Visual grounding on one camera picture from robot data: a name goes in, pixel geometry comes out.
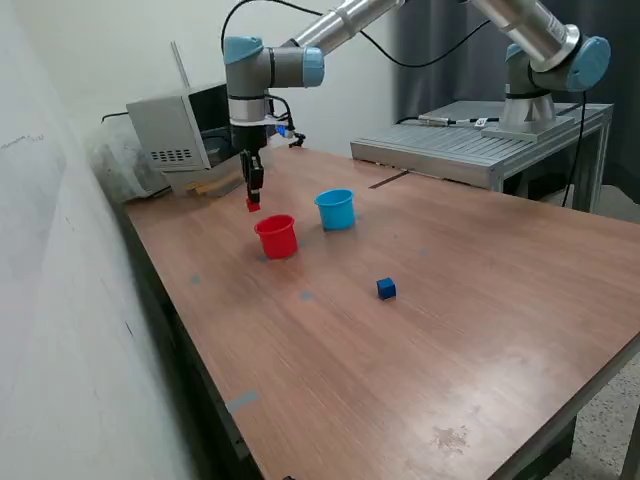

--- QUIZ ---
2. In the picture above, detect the aluminium profile robot stand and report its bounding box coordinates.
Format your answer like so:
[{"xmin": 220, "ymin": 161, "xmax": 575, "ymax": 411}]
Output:
[{"xmin": 349, "ymin": 99, "xmax": 615, "ymax": 214}]

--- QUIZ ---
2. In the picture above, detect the long blue-grey tape strip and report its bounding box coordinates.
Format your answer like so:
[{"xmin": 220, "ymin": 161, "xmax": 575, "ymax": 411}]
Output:
[{"xmin": 225, "ymin": 388, "xmax": 260, "ymax": 415}]

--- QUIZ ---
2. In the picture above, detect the thick black hanging cable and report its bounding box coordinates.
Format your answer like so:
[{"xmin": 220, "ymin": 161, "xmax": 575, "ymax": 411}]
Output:
[{"xmin": 559, "ymin": 89, "xmax": 589, "ymax": 209}]

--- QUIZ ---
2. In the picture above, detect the silver microwave oven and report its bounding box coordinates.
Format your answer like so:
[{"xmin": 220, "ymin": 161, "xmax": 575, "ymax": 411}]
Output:
[{"xmin": 125, "ymin": 82, "xmax": 280, "ymax": 174}]

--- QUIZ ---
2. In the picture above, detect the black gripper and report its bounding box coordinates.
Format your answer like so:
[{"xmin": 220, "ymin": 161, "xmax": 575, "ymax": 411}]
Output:
[{"xmin": 230, "ymin": 123, "xmax": 268, "ymax": 204}]

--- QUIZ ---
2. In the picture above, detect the shiny metal riser box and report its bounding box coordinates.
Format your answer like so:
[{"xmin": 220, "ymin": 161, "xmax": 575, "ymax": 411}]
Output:
[{"xmin": 162, "ymin": 141, "xmax": 275, "ymax": 198}]

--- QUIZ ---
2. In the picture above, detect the dark grey curtain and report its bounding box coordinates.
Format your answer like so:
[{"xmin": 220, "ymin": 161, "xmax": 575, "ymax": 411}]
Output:
[{"xmin": 394, "ymin": 0, "xmax": 640, "ymax": 211}]

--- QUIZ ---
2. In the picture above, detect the aluminium robot mounting plate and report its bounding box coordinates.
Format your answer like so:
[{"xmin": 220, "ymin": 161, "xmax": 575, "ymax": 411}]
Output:
[{"xmin": 481, "ymin": 115, "xmax": 575, "ymax": 142}]

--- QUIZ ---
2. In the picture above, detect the red plastic cup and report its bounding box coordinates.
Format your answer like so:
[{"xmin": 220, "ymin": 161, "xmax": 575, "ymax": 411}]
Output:
[{"xmin": 254, "ymin": 214, "xmax": 300, "ymax": 261}]

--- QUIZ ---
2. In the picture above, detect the blue plastic cup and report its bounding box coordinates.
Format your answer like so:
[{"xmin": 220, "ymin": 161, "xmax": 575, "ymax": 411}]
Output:
[{"xmin": 313, "ymin": 188, "xmax": 357, "ymax": 232}]

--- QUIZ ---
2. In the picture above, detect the black cable with silver connector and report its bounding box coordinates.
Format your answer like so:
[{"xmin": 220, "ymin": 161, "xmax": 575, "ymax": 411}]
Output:
[{"xmin": 396, "ymin": 114, "xmax": 501, "ymax": 127}]

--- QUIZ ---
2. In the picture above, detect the white upright rod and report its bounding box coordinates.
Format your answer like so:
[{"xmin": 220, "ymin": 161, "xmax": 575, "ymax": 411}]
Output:
[{"xmin": 170, "ymin": 40, "xmax": 192, "ymax": 92}]

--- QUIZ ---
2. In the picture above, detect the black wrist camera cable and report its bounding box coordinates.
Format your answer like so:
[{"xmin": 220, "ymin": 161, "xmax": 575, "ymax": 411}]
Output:
[{"xmin": 220, "ymin": 0, "xmax": 494, "ymax": 142}]

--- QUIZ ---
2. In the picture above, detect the clear plastic bag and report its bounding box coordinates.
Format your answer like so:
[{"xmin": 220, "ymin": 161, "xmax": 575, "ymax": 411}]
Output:
[{"xmin": 84, "ymin": 119, "xmax": 171, "ymax": 204}]

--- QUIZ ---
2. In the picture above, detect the grey metal table frame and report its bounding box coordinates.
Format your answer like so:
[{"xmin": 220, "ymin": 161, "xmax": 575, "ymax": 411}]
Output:
[{"xmin": 479, "ymin": 339, "xmax": 640, "ymax": 480}]

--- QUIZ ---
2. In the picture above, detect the dark flat strip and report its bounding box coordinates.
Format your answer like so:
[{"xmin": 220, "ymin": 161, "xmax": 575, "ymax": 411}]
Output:
[{"xmin": 368, "ymin": 169, "xmax": 411, "ymax": 190}]

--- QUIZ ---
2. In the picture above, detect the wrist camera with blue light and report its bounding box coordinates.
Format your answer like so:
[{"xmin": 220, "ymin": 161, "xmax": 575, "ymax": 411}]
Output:
[{"xmin": 264, "ymin": 116, "xmax": 297, "ymax": 140}]

